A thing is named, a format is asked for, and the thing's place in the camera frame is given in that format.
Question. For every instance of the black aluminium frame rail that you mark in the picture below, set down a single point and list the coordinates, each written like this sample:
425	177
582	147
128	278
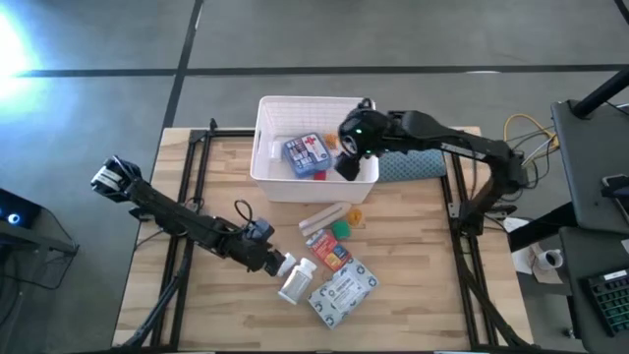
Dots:
183	305
484	305
231	133
189	157
462	275

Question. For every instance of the black backlit keyboard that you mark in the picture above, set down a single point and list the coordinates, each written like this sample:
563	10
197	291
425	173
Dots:
611	302

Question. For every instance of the black slanted pole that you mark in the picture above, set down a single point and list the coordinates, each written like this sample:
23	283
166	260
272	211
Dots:
602	93

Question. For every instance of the white paper sheet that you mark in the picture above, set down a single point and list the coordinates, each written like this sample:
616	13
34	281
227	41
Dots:
523	260

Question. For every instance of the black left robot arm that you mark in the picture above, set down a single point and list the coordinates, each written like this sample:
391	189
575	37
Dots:
167	211

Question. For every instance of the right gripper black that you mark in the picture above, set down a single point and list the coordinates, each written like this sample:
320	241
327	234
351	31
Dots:
363	130

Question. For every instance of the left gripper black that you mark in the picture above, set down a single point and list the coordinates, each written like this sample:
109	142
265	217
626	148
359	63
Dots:
250	251

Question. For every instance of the black desk top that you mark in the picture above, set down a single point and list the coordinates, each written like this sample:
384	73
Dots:
580	255
585	162

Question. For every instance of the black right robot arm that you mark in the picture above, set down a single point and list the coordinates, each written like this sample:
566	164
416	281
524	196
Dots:
442	135

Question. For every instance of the black device with blue light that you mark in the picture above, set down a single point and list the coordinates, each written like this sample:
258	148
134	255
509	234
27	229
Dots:
15	209

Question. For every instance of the white blue-printed mailer package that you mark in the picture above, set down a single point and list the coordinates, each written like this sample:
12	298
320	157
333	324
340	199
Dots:
342	292

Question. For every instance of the blue patterned cushion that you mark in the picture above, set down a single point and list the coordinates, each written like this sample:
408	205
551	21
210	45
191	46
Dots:
417	166

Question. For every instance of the black smartphone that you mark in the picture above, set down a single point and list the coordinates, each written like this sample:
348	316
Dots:
616	186

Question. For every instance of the red medicine box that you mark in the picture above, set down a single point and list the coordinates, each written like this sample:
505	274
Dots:
328	250

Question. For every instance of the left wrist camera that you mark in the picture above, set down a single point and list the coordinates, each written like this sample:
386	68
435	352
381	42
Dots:
259	229

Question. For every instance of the red bandage roll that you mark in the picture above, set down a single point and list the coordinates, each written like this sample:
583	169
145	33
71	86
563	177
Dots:
320	175

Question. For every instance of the white plastic lattice basket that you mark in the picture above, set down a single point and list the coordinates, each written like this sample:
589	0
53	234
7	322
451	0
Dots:
314	192

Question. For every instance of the black diagonal frame brace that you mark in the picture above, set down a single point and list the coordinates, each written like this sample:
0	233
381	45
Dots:
491	310
157	310

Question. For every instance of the white coffee mug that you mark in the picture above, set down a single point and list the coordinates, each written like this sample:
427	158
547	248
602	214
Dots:
551	259

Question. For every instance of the large white pill bottle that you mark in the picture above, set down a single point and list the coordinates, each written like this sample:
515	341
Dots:
297	282

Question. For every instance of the orange pill bottle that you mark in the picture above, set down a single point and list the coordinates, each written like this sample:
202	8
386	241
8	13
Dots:
355	217

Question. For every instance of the blue first aid box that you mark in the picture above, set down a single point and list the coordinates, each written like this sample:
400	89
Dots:
307	155

